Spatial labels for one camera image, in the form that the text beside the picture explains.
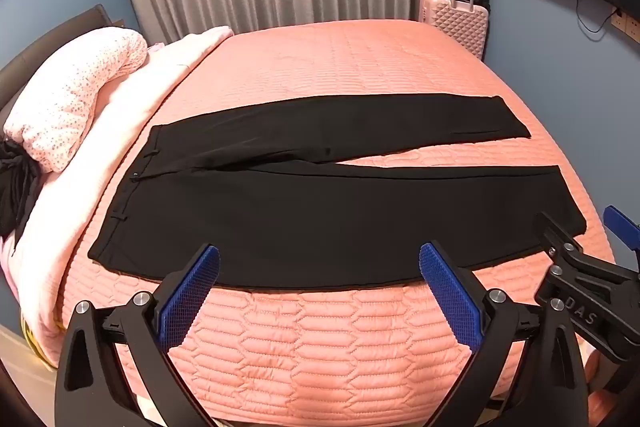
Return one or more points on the yellow object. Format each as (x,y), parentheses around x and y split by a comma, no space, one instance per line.
(32,338)

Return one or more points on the pink quilted bedspread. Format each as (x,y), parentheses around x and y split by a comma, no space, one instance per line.
(325,57)

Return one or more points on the floral pink pillow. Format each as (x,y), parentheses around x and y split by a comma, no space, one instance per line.
(75,92)

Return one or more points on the light pink blanket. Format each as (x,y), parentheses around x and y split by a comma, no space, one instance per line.
(125,107)

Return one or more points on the black cloth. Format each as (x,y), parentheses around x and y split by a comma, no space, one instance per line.
(15,192)

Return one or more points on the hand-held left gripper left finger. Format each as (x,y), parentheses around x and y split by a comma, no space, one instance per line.
(192,292)

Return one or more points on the grey headboard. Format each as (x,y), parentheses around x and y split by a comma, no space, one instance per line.
(50,37)

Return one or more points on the wall outlet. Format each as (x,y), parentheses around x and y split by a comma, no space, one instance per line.
(631,26)

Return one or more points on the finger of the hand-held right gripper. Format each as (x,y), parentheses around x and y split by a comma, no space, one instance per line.
(621,224)
(557,237)

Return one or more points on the pink suitcase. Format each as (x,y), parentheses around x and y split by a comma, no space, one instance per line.
(455,27)

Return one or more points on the black pants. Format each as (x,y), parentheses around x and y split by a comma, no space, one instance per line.
(300,217)

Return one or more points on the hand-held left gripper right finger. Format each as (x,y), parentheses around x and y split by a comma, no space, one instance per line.
(450,292)

